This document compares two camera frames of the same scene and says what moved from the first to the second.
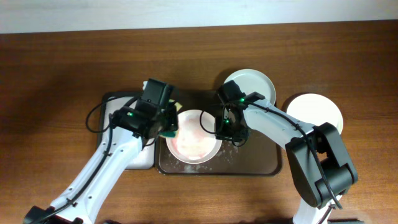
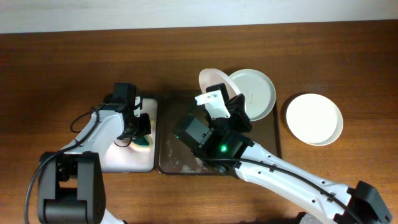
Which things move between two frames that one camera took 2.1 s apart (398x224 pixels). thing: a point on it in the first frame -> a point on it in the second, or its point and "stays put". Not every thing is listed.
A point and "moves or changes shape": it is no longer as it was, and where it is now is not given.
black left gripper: [174, 123] -> [146, 129]
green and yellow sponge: [171, 133] moves or changes shape
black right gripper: [221, 134] stays put
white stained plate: [314, 109] stays put
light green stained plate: [250, 80] stays put
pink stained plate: [195, 141] moves or changes shape
